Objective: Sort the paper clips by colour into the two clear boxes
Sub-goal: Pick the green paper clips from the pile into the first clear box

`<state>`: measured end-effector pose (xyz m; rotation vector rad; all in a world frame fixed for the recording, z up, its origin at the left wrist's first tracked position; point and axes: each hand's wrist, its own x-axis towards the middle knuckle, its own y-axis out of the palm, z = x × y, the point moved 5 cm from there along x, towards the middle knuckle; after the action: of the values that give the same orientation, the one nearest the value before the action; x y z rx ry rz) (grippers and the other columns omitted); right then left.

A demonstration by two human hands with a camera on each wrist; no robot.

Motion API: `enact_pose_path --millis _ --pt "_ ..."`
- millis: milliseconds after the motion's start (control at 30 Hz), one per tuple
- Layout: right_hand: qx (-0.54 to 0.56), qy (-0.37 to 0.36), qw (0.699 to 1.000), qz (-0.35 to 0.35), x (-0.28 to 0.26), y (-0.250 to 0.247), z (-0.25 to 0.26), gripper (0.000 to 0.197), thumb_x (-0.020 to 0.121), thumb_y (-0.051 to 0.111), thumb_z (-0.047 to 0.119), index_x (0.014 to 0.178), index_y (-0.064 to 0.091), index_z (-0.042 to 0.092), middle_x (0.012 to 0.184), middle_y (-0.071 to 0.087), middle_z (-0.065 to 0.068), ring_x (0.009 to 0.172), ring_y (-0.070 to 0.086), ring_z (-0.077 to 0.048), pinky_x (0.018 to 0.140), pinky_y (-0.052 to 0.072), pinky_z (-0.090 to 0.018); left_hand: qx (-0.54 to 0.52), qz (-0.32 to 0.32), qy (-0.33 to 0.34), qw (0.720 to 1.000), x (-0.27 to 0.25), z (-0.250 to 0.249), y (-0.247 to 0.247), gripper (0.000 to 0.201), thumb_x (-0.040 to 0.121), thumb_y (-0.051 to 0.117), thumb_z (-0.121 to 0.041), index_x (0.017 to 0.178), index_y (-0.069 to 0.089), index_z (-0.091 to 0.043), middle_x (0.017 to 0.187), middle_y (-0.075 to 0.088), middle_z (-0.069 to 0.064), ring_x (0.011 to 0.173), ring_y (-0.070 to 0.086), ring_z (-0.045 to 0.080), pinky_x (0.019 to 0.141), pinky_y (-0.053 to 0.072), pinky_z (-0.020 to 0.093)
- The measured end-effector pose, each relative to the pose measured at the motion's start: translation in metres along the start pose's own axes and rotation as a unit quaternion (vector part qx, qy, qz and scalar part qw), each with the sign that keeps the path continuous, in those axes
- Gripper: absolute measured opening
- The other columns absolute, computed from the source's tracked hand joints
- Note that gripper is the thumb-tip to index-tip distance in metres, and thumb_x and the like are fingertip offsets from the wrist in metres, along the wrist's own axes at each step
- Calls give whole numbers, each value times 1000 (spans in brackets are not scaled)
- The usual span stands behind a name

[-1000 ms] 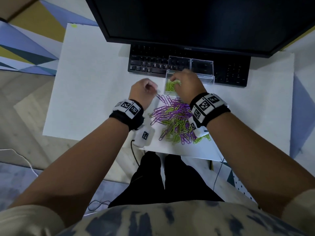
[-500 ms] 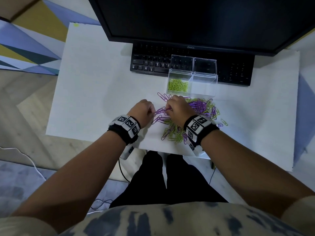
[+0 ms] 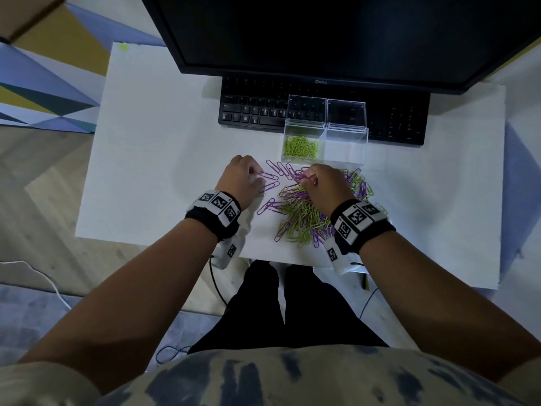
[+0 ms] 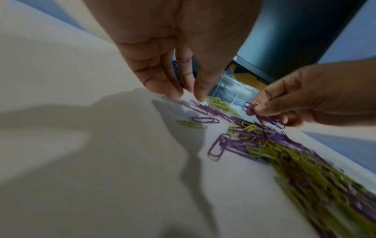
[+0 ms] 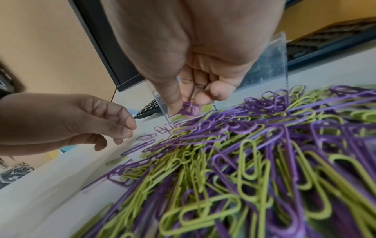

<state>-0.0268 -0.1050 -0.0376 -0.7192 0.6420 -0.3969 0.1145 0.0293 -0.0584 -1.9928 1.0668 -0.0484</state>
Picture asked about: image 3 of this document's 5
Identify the person's right hand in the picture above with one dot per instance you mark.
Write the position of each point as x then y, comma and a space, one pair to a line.
329, 190

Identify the person's left hand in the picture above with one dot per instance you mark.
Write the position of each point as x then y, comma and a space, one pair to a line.
238, 179

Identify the pile of mixed paper clips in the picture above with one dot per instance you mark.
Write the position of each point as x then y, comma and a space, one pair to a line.
300, 215

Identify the heap of green paper clips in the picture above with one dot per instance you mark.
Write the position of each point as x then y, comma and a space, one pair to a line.
301, 147

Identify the person's right forearm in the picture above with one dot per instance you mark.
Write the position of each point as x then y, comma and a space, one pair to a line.
444, 308

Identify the person's left forearm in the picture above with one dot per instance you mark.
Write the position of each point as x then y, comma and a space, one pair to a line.
127, 304

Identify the person's black trousers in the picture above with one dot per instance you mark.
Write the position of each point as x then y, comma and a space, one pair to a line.
296, 317

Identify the person's tie-dye shirt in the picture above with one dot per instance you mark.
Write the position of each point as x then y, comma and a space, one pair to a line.
296, 380

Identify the black left wristband with markers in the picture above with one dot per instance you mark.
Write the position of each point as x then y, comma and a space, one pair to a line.
207, 219

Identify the black wristband with markers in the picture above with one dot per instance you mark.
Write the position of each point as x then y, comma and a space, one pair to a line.
207, 219
372, 234

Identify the black right wristband with markers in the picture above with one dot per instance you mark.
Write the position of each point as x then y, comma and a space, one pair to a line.
372, 234

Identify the black keyboard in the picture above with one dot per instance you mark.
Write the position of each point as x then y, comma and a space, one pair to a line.
245, 111

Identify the black computer monitor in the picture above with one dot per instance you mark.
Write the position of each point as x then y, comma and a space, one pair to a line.
338, 33

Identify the brown wooden board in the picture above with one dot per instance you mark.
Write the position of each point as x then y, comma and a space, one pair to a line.
25, 12

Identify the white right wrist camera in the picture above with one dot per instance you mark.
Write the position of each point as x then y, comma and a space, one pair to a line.
344, 264

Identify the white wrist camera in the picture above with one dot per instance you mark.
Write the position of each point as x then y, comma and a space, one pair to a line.
226, 255
344, 264

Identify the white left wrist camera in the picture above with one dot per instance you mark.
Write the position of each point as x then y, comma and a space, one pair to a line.
226, 255

